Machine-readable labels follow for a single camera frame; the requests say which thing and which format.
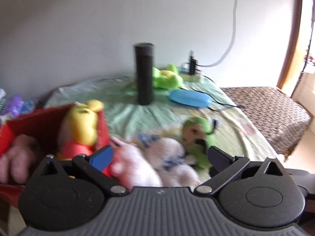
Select small white plush toy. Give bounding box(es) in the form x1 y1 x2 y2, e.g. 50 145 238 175
110 137 162 190

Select green plush doll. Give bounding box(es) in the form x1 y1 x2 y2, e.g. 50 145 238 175
182 117 217 169

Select yellow tiger plush toy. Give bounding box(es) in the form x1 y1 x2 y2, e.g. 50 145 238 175
57 100 104 160

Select white plush rabbit plaid ears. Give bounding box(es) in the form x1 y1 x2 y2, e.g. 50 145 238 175
138 133 200 189

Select pink plush bear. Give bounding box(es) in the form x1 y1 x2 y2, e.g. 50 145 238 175
1 134 36 184

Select brown patterned covered stool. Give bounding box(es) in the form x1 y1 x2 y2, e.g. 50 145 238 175
222 87 312 159

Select red cardboard box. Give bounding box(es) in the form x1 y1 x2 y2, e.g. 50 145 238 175
1 104 110 208

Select cartoon print bed sheet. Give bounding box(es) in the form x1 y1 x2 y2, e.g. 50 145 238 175
45 76 278 161

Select blue oval case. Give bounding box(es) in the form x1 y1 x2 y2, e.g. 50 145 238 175
169 89 213 108

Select blue patterned tissue pack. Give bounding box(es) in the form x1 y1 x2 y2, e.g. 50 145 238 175
20 99 40 115

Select white power strip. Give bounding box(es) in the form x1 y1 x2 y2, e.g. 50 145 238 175
179 73 204 83

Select purple tissue pack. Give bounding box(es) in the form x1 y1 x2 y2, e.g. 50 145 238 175
1 94 24 118

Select green frog plush toy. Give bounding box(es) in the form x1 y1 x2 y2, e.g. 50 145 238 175
152 64 183 90

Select black plug adapter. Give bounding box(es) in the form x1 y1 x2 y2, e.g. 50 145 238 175
188 51 197 76

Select black cylindrical flask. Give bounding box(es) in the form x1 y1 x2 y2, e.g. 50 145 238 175
134 43 154 105

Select black charger cable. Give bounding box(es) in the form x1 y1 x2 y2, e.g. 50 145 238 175
189 76 245 112

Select wooden door frame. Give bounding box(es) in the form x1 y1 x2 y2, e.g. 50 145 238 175
277 0 313 95

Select grey power strip cord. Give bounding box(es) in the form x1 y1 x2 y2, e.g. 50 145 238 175
197 0 240 68

